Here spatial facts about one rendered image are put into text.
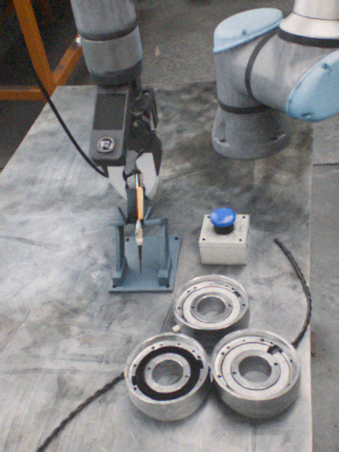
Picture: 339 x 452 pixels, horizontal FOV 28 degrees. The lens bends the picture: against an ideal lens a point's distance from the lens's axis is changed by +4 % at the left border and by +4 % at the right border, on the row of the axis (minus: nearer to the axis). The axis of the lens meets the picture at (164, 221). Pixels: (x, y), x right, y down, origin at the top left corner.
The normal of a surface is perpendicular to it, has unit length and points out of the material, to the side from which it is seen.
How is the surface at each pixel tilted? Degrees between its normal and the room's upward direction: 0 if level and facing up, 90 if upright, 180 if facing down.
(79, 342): 0
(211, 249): 90
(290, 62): 73
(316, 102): 97
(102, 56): 90
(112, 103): 30
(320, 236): 0
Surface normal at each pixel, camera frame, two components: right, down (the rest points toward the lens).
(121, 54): 0.39, 0.52
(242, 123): -0.29, 0.35
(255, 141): -0.04, 0.35
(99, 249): -0.14, -0.78
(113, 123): -0.16, -0.36
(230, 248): -0.18, 0.62
